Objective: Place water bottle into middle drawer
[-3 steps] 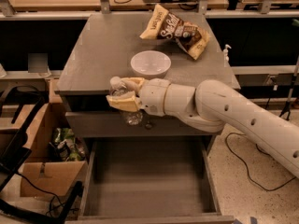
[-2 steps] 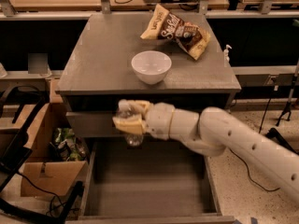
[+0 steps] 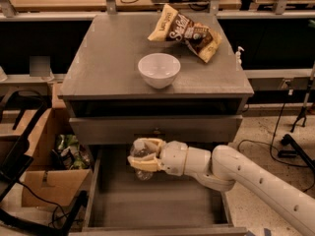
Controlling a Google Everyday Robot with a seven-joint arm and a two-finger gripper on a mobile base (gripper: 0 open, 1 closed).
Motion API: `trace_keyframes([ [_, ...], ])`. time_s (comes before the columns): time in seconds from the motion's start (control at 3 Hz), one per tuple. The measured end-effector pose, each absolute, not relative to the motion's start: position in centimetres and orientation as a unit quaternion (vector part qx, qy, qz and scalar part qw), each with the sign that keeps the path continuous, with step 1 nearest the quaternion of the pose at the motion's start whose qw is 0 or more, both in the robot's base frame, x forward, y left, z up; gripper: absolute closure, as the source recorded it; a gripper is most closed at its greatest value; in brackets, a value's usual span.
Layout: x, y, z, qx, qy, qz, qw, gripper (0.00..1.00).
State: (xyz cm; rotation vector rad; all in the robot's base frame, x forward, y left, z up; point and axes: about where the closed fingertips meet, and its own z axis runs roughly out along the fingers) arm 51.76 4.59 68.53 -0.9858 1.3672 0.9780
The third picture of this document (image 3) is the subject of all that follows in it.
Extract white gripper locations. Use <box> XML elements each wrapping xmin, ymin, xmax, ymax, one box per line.
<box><xmin>127</xmin><ymin>138</ymin><xmax>188</xmax><ymax>176</ymax></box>

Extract clear plastic water bottle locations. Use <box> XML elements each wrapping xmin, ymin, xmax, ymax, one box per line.
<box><xmin>130</xmin><ymin>139</ymin><xmax>158</xmax><ymax>181</ymax></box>

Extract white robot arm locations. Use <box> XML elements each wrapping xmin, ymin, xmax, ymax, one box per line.
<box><xmin>128</xmin><ymin>138</ymin><xmax>315</xmax><ymax>236</ymax></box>

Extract grey middle drawer front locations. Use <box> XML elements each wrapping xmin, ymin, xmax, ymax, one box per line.
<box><xmin>70</xmin><ymin>115</ymin><xmax>242</xmax><ymax>145</ymax></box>

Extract open grey bottom drawer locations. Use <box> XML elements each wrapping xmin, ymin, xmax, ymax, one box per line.
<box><xmin>69</xmin><ymin>147</ymin><xmax>247</xmax><ymax>236</ymax></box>

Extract grey wooden drawer cabinet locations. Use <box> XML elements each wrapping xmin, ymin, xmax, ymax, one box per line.
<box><xmin>59</xmin><ymin>13</ymin><xmax>253</xmax><ymax>236</ymax></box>

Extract small white pump bottle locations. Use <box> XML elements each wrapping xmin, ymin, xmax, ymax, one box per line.
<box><xmin>235</xmin><ymin>46</ymin><xmax>244</xmax><ymax>71</ymax></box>

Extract white ceramic bowl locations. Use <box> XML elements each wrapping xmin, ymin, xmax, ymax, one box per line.
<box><xmin>138</xmin><ymin>53</ymin><xmax>181</xmax><ymax>89</ymax></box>

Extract green snack bags in box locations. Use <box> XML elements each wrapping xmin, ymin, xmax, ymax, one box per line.
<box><xmin>50</xmin><ymin>134</ymin><xmax>91</xmax><ymax>170</ymax></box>

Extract brown cardboard box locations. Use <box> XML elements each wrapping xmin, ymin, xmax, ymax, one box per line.
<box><xmin>1</xmin><ymin>88</ymin><xmax>93</xmax><ymax>207</ymax></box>

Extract yellow brown chip bag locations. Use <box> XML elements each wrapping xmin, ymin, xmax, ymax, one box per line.
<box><xmin>148</xmin><ymin>4</ymin><xmax>221</xmax><ymax>63</ymax></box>

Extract black stand base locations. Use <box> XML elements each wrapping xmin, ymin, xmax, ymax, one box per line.
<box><xmin>278</xmin><ymin>134</ymin><xmax>315</xmax><ymax>173</ymax></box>

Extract black floor cable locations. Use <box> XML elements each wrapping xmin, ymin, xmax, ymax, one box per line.
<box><xmin>236</xmin><ymin>81</ymin><xmax>315</xmax><ymax>194</ymax></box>

